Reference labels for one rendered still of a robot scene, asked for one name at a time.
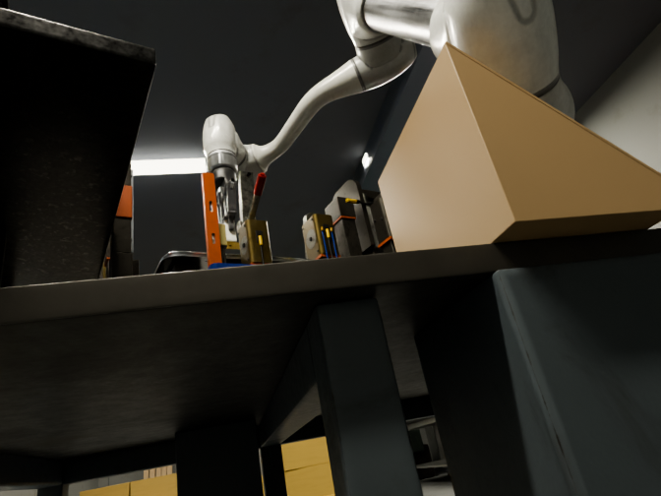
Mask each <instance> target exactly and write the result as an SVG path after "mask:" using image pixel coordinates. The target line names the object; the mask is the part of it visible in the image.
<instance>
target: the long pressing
mask: <svg viewBox="0 0 661 496"><path fill-rule="evenodd" d="M271 257H272V263H284V262H295V261H306V258H293V257H276V256H271ZM207 260H208V255H207V252H192V251H171V252H168V253H167V254H165V255H164V256H163V257H162V258H161V260H160V262H159V264H158V266H157V268H156V270H155V272H154V273H155V274H164V273H171V271H172V269H173V267H174V265H175V264H181V265H195V266H196V271H197V270H207V269H208V262H206V261H207ZM226 263H227V264H242V263H241V254H226Z"/></svg>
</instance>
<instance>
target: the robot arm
mask: <svg viewBox="0 0 661 496"><path fill-rule="evenodd" d="M336 2H337V6H338V9H339V12H340V15H341V17H342V20H343V23H344V25H345V28H346V30H347V32H348V34H349V36H350V38H351V40H352V42H353V44H354V46H355V49H356V53H357V56H356V57H354V58H352V59H351V60H349V61H348V62H346V63H345V64H344V65H342V66H341V67H340V68H339V69H337V70H336V71H334V72H333V73H332V74H330V75H329V76H327V77H326V78H324V79H323V80H322V81H320V82H319V83H317V84H316V85H315V86H314V87H312V88H311V89H310V90H309V91H308V92H307V93H306V94H305V95H304V96H303V98H302V99H301V100H300V102H299V103H298V105H297V106H296V108H295V109H294V111H293V112H292V114H291V115H290V117H289V118H288V120H287V122H286V123H285V125H284V126H283V128H282V129H281V131H280V132H279V134H278V135H277V137H276V138H275V139H274V140H273V141H272V142H270V143H269V144H267V145H264V146H257V145H255V144H252V145H243V144H242V142H241V141H240V139H239V136H238V134H237V133H236V132H235V128H234V125H233V124H232V122H231V120H230V119H229V118H228V117H227V116H226V115H223V114H215V115H213V116H210V117H209V118H207V120H206V122H205V125H204V130H203V146H204V151H205V155H206V157H207V164H208V173H213V174H214V185H215V189H216V190H217V192H216V196H217V200H218V202H216V206H217V217H218V223H221V224H225V231H226V241H228V242H237V239H236V230H235V221H234V220H235V215H236V214H237V209H236V181H237V179H238V173H239V172H240V171H248V172H253V176H254V187H255V184H256V181H257V177H258V174H259V173H261V172H262V173H265V172H266V171H267V170H268V167H269V165H270V164H271V163H272V162H273V161H274V160H276V159H277V158H279V157H280V156H281V155H283V154H284V153H285V152H286V151H287V150H288V149H289V147H290V146H291V145H292V144H293V142H294V141H295V140H296V139H297V137H298V136H299V135H300V133H301V132H302V131H303V129H304V128H305V127H306V126H307V124H308V123H309V122H310V120H311V119H312V118H313V116H314V115H315V114H316V113H317V112H318V111H319V110H320V109H321V108H322V107H323V106H325V105H326V104H328V103H329V102H332V101H334V100H336V99H339V98H343V97H346V96H350V95H353V94H357V93H363V92H365V91H368V90H371V89H374V88H377V87H379V86H381V85H383V84H385V83H387V82H389V81H391V80H393V79H394V78H396V77H397V76H399V75H400V74H401V73H403V72H404V71H405V70H406V69H407V68H408V67H409V66H411V64H412V63H413V62H414V60H415V59H416V57H417V50H416V45H415V42H416V43H419V44H422V45H426V46H429V47H431V48H432V50H433V53H434V54H435V56H436V58H437V59H438V56H439V54H440V52H441V50H442V48H443V46H444V44H445V42H446V41H447V42H449V43H450V44H452V45H453V46H455V47H457V48H458V49H460V50H462V51H463V52H465V53H466V54H468V55H470V56H471V57H473V58H475V59H476V60H478V61H479V62H481V63H483V64H484V65H486V66H487V67H489V68H491V69H492V70H494V71H496V72H497V73H499V74H500V75H502V76H504V77H505V78H507V79H509V80H510V81H512V82H513V83H515V84H517V85H518V86H520V87H522V88H523V89H525V90H526V91H528V92H530V93H532V94H534V95H535V96H537V97H538V98H540V99H542V100H543V101H545V102H547V103H548V104H550V105H551V106H553V107H555V108H556V109H558V110H560V111H561V112H563V113H564V114H565V115H567V116H568V117H570V118H572V119H573V120H574V114H575V111H574V102H573V98H572V95H571V92H570V90H569V88H568V87H567V86H566V84H565V83H564V82H563V81H562V78H561V76H560V70H559V44H558V34H557V25H556V18H555V12H554V6H553V1H552V0H336Z"/></svg>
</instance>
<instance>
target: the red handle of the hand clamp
mask: <svg viewBox="0 0 661 496"><path fill-rule="evenodd" d="M266 179H267V176H266V175H265V174H264V173H262V172H261V173H259V174H258V177H257V181H256V184H255V188H254V192H253V194H254V195H253V199H252V203H251V207H250V211H249V213H248V217H247V219H255V215H256V212H257V208H258V204H259V202H260V198H261V196H262V194H263V190H264V186H265V183H266Z"/></svg>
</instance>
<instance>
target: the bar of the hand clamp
mask: <svg viewBox="0 0 661 496"><path fill-rule="evenodd" d="M236 185H237V186H238V190H239V210H240V220H241V221H243V222H244V221H245V220H246V218H247V217H248V213H249V211H250V207H251V203H252V199H253V195H254V194H253V192H254V176H253V172H248V171H240V172H239V173H238V179H237V181H236Z"/></svg>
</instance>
